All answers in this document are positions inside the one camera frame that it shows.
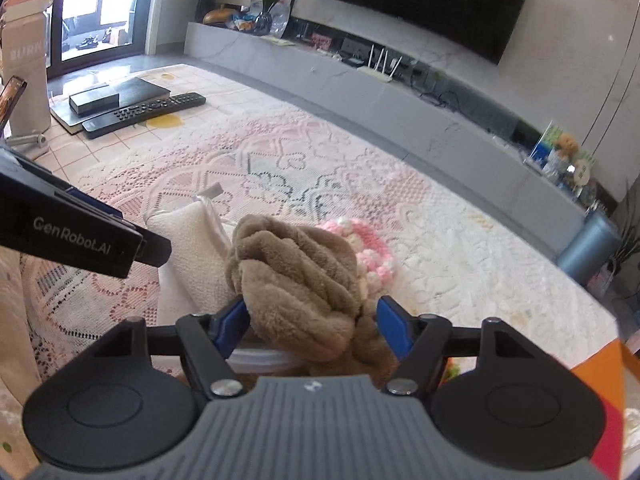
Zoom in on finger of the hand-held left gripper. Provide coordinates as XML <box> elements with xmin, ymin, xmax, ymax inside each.
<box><xmin>132</xmin><ymin>234</ymin><xmax>172</xmax><ymax>267</ymax></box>
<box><xmin>65</xmin><ymin>190</ymin><xmax>123</xmax><ymax>221</ymax></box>

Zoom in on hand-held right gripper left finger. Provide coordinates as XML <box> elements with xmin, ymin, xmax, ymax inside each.
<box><xmin>95</xmin><ymin>297</ymin><xmax>250</xmax><ymax>400</ymax></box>

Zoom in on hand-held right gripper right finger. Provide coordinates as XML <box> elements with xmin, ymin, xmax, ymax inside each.
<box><xmin>376</xmin><ymin>296</ymin><xmax>538</xmax><ymax>397</ymax></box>

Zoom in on cream knit towel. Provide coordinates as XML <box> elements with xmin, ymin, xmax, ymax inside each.
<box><xmin>144</xmin><ymin>185</ymin><xmax>241</xmax><ymax>331</ymax></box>

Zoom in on brown plush toy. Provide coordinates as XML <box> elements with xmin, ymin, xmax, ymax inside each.
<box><xmin>225</xmin><ymin>214</ymin><xmax>401</xmax><ymax>391</ymax></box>

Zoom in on pink white crochet piece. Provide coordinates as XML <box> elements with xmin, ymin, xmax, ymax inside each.
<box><xmin>315</xmin><ymin>218</ymin><xmax>396</xmax><ymax>291</ymax></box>

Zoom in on orange cardboard box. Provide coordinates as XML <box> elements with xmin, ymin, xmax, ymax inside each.
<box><xmin>570</xmin><ymin>342</ymin><xmax>626</xmax><ymax>411</ymax></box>

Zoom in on small grey box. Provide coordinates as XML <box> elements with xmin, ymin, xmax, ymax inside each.
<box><xmin>69</xmin><ymin>85</ymin><xmax>121</xmax><ymax>113</ymax></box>

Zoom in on black remote control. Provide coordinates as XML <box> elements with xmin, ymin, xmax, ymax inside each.
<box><xmin>81</xmin><ymin>92</ymin><xmax>207</xmax><ymax>139</ymax></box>

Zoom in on black book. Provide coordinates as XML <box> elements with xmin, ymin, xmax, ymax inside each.
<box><xmin>50</xmin><ymin>77</ymin><xmax>171</xmax><ymax>136</ymax></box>

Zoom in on smartphone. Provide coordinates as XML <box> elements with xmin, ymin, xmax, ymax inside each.
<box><xmin>0</xmin><ymin>76</ymin><xmax>28</xmax><ymax>131</ymax></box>

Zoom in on cream dotted cloth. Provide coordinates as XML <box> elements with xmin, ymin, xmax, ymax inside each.
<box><xmin>0</xmin><ymin>247</ymin><xmax>56</xmax><ymax>480</ymax></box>

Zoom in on lace tablecloth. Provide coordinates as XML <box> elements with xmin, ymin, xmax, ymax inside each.
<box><xmin>20</xmin><ymin>62</ymin><xmax>621</xmax><ymax>411</ymax></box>

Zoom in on large white bottle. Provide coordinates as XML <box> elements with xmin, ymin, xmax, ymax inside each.
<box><xmin>0</xmin><ymin>5</ymin><xmax>51</xmax><ymax>136</ymax></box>

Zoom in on glass balcony door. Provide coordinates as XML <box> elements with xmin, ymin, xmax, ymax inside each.
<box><xmin>47</xmin><ymin>0</ymin><xmax>161</xmax><ymax>78</ymax></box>

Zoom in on blue trash can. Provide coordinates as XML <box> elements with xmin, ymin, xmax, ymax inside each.
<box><xmin>556</xmin><ymin>210</ymin><xmax>621</xmax><ymax>286</ymax></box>

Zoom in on golden brown ornament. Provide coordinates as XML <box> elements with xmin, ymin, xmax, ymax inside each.
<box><xmin>202</xmin><ymin>4</ymin><xmax>240</xmax><ymax>26</ymax></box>

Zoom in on green picture board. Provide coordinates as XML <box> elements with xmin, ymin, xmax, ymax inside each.
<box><xmin>530</xmin><ymin>120</ymin><xmax>598</xmax><ymax>171</ymax></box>

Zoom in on marble television console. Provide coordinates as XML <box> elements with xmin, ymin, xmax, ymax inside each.
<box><xmin>184</xmin><ymin>21</ymin><xmax>591</xmax><ymax>261</ymax></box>

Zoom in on red storage box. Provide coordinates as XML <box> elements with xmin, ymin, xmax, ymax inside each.
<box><xmin>595</xmin><ymin>400</ymin><xmax>624</xmax><ymax>480</ymax></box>

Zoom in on teddy bear bouquet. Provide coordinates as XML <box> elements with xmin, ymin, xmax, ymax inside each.
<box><xmin>547</xmin><ymin>132</ymin><xmax>581</xmax><ymax>181</ymax></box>

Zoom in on long leaf potted plant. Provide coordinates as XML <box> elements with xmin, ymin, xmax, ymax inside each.
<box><xmin>612</xmin><ymin>180</ymin><xmax>640</xmax><ymax>271</ymax></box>

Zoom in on white router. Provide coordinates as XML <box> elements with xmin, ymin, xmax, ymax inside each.
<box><xmin>357</xmin><ymin>44</ymin><xmax>403</xmax><ymax>83</ymax></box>

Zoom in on black television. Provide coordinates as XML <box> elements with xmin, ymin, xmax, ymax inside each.
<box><xmin>314</xmin><ymin>0</ymin><xmax>536</xmax><ymax>66</ymax></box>

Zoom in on black cables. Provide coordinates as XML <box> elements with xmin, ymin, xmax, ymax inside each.
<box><xmin>410</xmin><ymin>67</ymin><xmax>481</xmax><ymax>111</ymax></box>

